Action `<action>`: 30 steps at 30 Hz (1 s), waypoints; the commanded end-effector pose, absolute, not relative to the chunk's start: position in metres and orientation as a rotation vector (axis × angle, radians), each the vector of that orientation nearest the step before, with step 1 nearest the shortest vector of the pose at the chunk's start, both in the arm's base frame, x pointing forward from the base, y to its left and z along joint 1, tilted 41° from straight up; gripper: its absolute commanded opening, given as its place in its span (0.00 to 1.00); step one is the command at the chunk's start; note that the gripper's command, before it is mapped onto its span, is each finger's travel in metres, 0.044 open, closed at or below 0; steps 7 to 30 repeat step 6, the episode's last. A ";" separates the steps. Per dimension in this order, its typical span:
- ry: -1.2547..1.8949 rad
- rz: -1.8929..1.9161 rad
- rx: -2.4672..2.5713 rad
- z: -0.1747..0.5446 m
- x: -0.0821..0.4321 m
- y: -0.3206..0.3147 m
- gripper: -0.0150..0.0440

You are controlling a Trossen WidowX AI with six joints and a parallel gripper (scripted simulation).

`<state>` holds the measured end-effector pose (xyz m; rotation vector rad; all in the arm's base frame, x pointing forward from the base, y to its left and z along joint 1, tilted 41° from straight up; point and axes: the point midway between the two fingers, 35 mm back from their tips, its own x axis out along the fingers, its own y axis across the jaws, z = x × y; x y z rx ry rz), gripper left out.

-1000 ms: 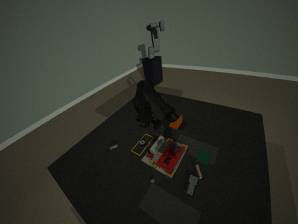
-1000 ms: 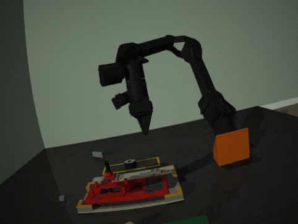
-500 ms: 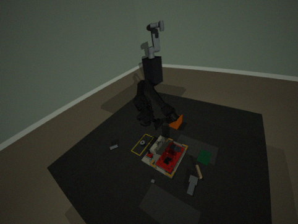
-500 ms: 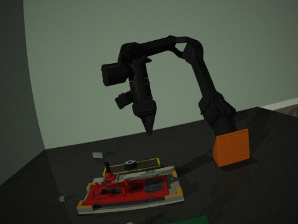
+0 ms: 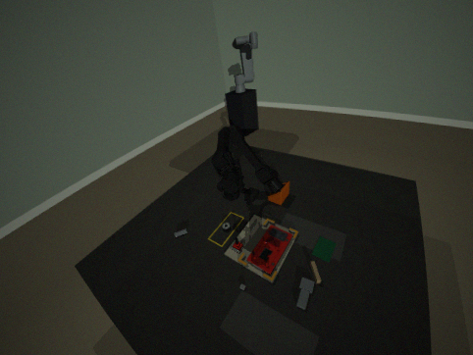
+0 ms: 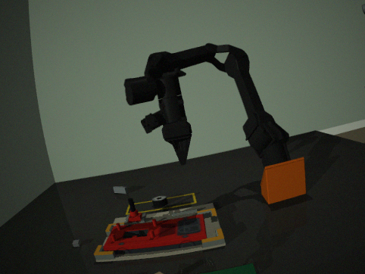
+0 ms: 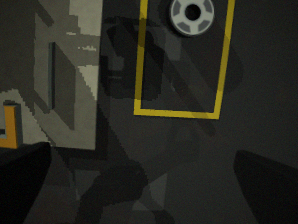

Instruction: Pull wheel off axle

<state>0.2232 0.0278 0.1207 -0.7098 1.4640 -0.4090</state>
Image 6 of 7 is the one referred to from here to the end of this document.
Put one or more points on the dark green square tile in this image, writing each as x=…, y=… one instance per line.
x=246, y=269

